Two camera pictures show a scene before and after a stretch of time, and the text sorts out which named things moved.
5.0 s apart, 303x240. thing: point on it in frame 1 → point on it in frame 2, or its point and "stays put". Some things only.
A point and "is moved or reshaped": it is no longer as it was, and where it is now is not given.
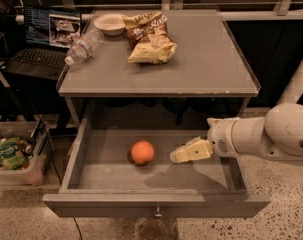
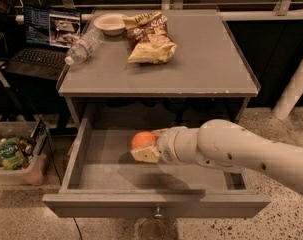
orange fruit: x=142 y=152 is moved or reshaped
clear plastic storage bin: x=18 y=153 stays put
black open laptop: x=49 y=33 stays put
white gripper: x=220 y=138 → x=168 y=145
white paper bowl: x=112 y=24 stays put
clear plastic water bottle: x=84 y=45 stays put
